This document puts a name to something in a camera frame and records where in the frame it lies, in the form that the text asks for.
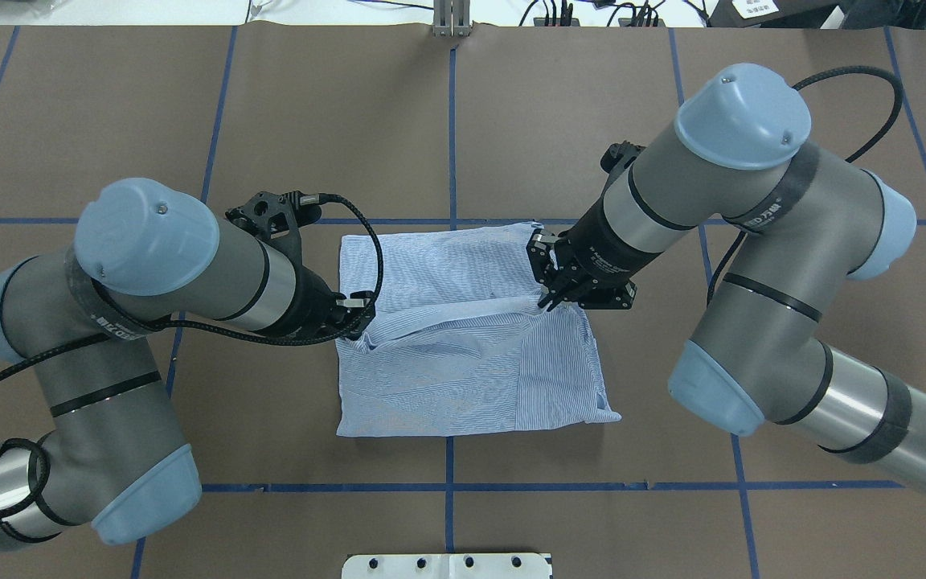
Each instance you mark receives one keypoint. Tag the grey metal bracket post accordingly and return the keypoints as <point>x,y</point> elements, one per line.
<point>451,18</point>

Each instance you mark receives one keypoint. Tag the blue striped button-up shirt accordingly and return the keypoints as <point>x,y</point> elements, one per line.
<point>459,345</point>

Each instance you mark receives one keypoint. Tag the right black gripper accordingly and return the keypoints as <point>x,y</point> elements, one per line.
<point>598,251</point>

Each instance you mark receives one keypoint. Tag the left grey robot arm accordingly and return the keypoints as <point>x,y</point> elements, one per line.
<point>144,259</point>

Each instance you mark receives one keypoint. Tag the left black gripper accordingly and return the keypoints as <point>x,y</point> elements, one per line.
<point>309,303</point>

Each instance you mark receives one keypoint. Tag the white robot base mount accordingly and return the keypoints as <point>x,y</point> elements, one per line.
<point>450,565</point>

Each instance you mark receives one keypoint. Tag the black box with label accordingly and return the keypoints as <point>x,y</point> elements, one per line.
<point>771,14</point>

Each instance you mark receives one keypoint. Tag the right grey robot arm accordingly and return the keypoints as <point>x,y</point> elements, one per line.
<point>739,148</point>

